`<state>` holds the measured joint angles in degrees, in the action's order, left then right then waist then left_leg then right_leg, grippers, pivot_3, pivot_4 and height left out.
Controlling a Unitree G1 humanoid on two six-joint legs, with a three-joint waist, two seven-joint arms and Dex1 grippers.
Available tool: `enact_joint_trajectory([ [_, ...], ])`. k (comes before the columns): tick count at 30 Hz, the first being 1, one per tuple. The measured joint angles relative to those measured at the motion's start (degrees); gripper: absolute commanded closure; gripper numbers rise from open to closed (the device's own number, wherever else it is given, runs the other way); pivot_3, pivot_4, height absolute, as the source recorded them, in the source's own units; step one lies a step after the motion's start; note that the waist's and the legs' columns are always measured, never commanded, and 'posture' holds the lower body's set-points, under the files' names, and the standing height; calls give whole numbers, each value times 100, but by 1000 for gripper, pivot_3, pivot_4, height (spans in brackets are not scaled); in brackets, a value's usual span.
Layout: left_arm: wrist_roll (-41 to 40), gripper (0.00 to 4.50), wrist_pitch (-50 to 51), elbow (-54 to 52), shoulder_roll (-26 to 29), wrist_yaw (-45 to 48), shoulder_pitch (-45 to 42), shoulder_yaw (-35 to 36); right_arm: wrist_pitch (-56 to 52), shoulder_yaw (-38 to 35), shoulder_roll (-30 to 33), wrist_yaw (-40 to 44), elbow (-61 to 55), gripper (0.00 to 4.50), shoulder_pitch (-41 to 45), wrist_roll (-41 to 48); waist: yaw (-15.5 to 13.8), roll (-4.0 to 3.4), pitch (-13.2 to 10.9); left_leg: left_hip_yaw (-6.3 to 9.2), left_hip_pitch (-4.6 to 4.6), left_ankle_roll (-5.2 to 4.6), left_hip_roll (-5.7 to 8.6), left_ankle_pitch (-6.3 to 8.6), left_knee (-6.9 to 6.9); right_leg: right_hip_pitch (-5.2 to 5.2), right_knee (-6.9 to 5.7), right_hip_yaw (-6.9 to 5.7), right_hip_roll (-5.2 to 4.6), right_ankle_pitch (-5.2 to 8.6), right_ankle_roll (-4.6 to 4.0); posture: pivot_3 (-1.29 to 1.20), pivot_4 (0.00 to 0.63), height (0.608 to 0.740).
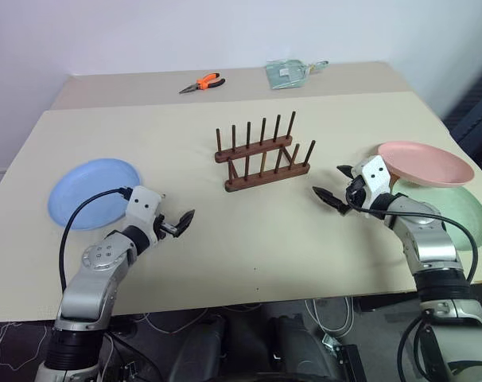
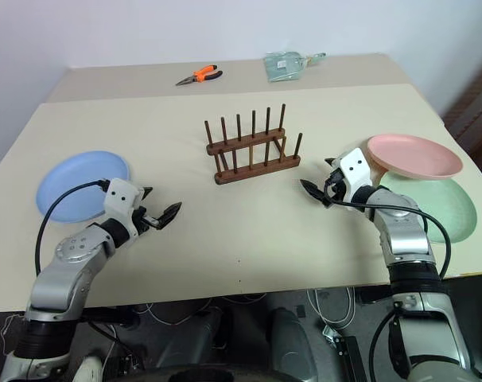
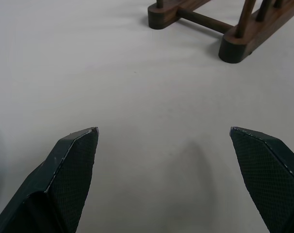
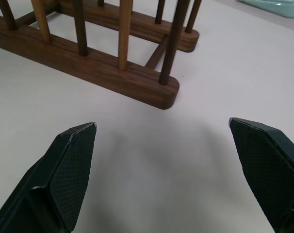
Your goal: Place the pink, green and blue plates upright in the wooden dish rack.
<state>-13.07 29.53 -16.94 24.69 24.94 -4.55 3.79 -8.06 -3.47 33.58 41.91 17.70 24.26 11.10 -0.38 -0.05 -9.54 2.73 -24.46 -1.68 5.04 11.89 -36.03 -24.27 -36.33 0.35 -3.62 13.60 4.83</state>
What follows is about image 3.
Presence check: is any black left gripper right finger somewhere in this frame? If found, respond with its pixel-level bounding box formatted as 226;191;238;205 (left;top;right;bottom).
229;126;294;233

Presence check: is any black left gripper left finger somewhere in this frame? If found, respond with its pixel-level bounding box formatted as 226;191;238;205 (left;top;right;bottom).
0;126;99;233

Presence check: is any dark wooden dish rack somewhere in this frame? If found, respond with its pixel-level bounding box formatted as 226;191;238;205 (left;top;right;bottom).
147;0;294;64

